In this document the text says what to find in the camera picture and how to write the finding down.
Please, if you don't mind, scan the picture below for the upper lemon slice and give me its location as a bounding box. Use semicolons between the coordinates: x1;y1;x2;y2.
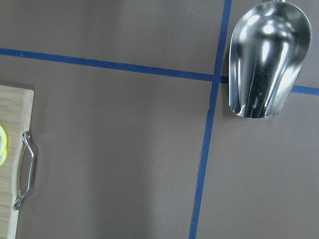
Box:
0;126;7;155

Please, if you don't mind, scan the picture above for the metal scoop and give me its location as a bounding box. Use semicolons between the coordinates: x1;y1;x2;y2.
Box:
229;0;312;119

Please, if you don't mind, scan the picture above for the wooden cutting board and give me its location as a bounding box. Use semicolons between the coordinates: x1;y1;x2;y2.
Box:
0;86;36;239

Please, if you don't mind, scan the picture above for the lower stacked lemon slice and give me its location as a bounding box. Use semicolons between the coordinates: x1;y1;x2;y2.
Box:
0;148;7;167

